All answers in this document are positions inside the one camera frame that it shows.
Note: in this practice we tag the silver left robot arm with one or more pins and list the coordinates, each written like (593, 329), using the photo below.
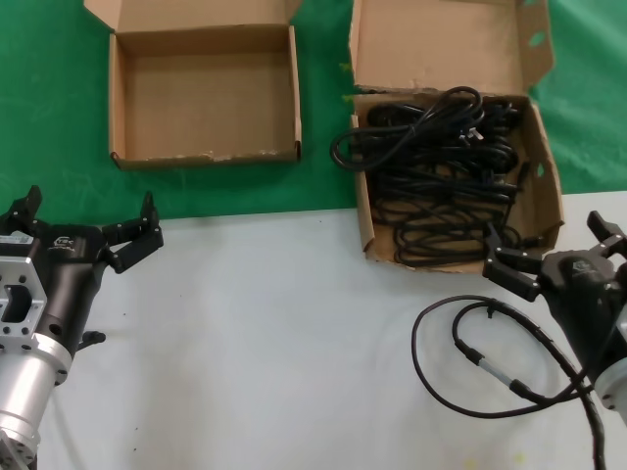
(24, 382)

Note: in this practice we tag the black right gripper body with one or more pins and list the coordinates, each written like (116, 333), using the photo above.
(583, 294)

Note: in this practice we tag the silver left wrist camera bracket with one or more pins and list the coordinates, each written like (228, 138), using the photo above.
(19, 274)

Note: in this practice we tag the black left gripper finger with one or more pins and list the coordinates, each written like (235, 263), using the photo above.
(27, 210)
(134, 240)

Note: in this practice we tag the small open cardboard box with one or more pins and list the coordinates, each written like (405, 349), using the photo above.
(206, 98)

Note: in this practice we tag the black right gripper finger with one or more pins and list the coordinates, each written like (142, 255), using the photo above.
(610, 235)
(514, 269)

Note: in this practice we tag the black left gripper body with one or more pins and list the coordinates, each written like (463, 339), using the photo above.
(68, 274)

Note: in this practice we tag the green cloth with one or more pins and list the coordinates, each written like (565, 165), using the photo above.
(49, 98)

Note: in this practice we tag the large torn cardboard box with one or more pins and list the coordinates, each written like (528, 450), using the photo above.
(441, 44)

